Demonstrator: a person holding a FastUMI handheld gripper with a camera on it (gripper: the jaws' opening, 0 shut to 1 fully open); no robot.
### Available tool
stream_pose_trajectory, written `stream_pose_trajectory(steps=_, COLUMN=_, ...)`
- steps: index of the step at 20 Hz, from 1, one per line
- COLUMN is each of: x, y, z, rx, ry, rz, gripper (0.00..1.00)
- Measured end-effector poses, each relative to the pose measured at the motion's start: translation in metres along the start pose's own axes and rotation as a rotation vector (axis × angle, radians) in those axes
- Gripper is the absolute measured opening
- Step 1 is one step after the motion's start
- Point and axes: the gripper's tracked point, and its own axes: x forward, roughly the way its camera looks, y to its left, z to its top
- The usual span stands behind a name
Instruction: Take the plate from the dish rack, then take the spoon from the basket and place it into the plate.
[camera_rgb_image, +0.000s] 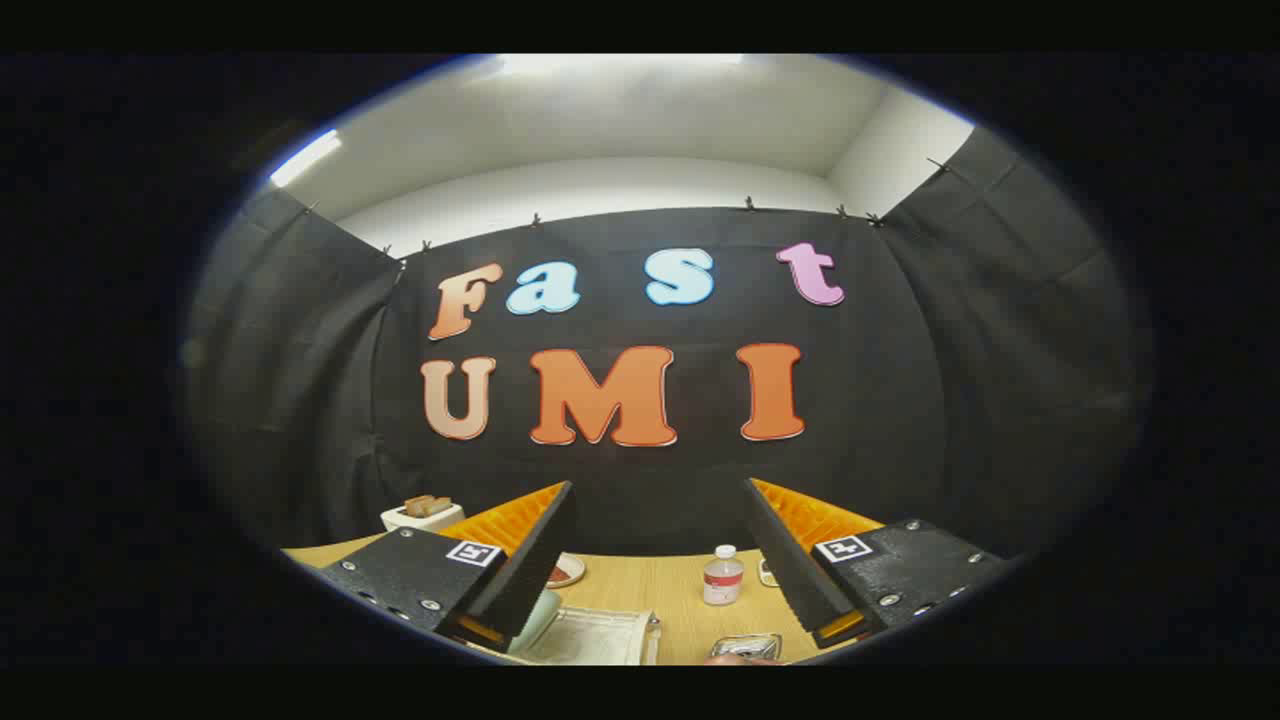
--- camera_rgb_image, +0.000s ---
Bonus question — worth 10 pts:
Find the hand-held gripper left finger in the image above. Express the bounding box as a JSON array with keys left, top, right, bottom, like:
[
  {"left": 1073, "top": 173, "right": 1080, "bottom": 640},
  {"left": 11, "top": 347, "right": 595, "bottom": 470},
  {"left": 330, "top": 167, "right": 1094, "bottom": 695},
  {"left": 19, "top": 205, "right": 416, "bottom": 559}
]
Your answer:
[{"left": 318, "top": 481, "right": 578, "bottom": 654}]

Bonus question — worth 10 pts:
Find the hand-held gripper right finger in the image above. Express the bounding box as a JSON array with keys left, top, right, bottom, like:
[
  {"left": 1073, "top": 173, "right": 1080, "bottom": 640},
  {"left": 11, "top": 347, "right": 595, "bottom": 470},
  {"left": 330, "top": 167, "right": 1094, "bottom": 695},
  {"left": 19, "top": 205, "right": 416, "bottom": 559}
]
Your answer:
[{"left": 742, "top": 478, "right": 1006, "bottom": 649}]

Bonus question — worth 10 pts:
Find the light green plate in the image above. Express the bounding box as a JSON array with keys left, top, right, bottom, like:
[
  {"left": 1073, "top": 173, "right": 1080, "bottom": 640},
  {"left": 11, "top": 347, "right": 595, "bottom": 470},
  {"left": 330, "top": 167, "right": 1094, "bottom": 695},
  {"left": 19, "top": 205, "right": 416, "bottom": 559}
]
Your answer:
[{"left": 510, "top": 590, "right": 563, "bottom": 656}]

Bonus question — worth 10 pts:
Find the silver wire basket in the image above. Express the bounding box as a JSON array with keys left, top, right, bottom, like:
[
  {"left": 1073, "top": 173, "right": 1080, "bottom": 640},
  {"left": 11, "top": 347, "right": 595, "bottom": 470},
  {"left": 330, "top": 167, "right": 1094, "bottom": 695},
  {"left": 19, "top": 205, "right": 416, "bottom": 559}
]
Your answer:
[{"left": 708, "top": 633, "right": 783, "bottom": 663}]

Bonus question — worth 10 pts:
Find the white wire dish rack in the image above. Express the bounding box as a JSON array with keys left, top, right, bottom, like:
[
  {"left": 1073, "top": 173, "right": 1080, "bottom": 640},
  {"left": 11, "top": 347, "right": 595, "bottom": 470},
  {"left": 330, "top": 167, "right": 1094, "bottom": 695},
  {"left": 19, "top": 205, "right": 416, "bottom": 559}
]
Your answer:
[{"left": 520, "top": 600, "right": 661, "bottom": 666}]

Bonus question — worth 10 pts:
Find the clear water bottle red label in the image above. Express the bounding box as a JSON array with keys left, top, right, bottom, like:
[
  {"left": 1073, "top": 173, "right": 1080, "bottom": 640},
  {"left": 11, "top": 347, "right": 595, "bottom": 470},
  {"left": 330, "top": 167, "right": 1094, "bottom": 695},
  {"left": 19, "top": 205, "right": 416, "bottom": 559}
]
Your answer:
[{"left": 703, "top": 545, "right": 745, "bottom": 607}]

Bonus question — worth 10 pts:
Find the white toaster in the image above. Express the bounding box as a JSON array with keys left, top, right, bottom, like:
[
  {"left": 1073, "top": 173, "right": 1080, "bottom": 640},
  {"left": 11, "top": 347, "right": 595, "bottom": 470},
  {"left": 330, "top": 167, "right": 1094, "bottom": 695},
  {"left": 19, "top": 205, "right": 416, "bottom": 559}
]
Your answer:
[{"left": 380, "top": 495, "right": 466, "bottom": 534}]

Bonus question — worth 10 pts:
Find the long ceiling light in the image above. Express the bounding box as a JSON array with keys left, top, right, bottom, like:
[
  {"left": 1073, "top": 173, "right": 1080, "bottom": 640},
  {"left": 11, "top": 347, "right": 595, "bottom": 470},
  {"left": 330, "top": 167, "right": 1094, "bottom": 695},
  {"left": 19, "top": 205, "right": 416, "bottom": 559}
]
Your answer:
[{"left": 268, "top": 130, "right": 343, "bottom": 188}]

